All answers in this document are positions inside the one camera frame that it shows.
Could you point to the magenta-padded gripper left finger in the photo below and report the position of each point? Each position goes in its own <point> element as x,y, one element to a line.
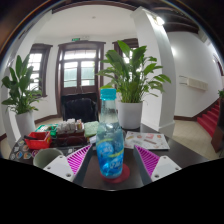
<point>76,158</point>

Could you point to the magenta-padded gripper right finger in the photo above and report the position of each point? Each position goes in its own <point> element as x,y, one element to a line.
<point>148,160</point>

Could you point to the clear bottle with teal cap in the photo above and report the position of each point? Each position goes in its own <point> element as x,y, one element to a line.
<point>110,153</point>

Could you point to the printed paper leaflet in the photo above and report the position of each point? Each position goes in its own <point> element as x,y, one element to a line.
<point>148,140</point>

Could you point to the flat round red coaster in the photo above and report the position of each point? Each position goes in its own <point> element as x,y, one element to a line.
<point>126,175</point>

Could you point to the grey-green patterned mug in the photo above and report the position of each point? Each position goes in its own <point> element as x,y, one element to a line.
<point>46,156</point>

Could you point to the tray of small packets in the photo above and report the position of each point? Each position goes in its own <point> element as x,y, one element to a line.
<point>70,126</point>

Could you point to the pale green folded cloth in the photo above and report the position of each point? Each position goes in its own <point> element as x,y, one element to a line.
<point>90,128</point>

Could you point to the red plastic box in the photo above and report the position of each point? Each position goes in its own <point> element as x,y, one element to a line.
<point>36,141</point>

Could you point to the green box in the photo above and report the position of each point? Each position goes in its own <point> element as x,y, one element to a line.
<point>45,127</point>

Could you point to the black chair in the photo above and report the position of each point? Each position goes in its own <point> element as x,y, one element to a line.
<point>80,108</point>

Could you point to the leafy plant in white pot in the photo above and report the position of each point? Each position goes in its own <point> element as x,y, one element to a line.
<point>131,83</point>
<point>21,96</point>

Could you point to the green exit sign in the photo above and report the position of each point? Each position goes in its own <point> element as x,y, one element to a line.
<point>75,39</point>

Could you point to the white wall radiator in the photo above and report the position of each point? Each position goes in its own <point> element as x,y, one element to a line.
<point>195,83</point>

